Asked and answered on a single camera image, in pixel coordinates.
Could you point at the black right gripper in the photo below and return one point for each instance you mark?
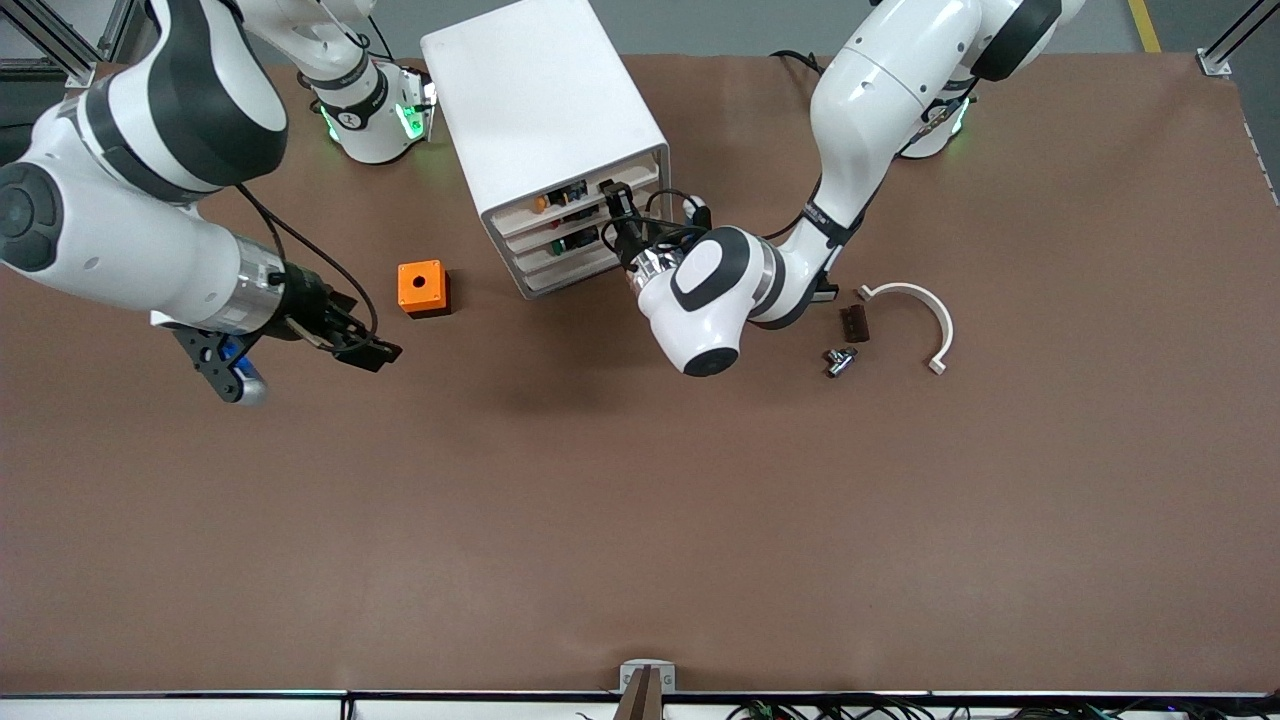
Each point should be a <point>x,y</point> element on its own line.
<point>306,309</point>

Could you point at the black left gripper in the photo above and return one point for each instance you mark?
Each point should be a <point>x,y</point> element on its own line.
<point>629,243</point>

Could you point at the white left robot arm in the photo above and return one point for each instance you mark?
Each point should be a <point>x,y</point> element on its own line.
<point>880,90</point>

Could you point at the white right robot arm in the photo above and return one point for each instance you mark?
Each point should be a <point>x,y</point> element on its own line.
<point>120,240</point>

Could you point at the black and blue push button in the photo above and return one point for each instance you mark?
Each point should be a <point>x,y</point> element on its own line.
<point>575,190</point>

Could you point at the small black push button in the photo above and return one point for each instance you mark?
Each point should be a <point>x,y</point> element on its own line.
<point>585,238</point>

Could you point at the white drawer cabinet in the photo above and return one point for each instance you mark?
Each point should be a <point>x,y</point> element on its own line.
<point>540,100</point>

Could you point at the orange box with round hole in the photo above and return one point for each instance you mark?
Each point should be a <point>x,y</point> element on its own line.
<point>420,285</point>

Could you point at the small black clip part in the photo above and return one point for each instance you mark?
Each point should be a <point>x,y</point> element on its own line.
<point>827,293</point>

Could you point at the small brown block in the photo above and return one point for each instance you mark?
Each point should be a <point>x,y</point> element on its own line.
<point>855,324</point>

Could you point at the silver metal fitting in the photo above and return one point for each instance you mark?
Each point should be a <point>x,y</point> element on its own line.
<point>840,360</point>

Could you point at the brown table cover mat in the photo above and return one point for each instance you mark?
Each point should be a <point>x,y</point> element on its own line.
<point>640,500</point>

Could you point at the white curved bracket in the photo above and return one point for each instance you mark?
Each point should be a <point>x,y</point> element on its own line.
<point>900,288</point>

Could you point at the grey metal table bracket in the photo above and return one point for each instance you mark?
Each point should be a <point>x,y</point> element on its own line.
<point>630,675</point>

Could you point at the aluminium frame profile with bracket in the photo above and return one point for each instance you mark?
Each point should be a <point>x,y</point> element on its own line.
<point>1214,63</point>

